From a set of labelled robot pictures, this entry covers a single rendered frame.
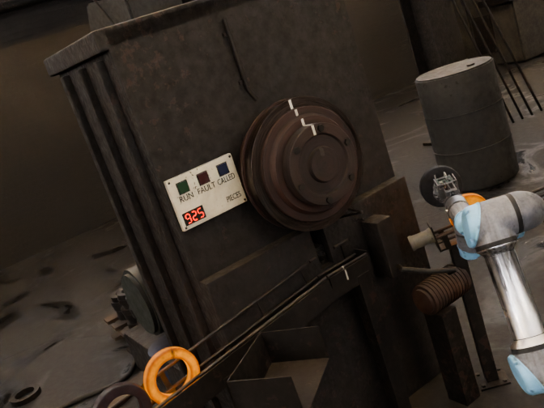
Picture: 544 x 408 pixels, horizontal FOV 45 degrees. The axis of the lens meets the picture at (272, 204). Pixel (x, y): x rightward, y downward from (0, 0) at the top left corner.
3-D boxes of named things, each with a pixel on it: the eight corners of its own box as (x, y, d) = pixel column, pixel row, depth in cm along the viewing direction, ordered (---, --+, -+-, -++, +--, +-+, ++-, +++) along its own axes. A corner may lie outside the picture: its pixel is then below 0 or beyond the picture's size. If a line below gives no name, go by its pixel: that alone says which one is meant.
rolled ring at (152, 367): (134, 384, 198) (130, 380, 201) (173, 418, 206) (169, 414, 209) (174, 336, 205) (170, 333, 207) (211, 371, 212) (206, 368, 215)
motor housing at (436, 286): (440, 401, 261) (405, 284, 248) (476, 373, 272) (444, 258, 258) (465, 412, 250) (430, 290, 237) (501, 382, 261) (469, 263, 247)
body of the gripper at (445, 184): (452, 172, 232) (463, 188, 222) (456, 192, 236) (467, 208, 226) (431, 178, 233) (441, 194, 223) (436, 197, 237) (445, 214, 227)
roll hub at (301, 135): (297, 218, 220) (270, 140, 213) (357, 185, 233) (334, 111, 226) (306, 218, 215) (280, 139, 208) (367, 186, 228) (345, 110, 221)
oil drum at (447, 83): (427, 191, 517) (397, 83, 495) (474, 163, 545) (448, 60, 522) (486, 194, 467) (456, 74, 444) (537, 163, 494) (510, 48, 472)
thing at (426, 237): (411, 248, 253) (405, 234, 251) (433, 239, 252) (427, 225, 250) (414, 253, 247) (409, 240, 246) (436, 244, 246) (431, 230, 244)
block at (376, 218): (375, 276, 258) (358, 221, 252) (389, 266, 261) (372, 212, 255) (393, 280, 249) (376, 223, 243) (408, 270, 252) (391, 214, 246)
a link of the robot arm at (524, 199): (550, 176, 178) (512, 212, 225) (512, 189, 178) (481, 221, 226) (567, 216, 175) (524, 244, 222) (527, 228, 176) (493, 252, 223)
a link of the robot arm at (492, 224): (585, 387, 169) (512, 189, 178) (529, 402, 170) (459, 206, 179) (570, 380, 181) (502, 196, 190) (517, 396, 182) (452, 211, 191)
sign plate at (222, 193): (182, 231, 219) (163, 181, 214) (244, 200, 231) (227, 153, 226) (184, 231, 217) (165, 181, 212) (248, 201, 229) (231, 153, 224)
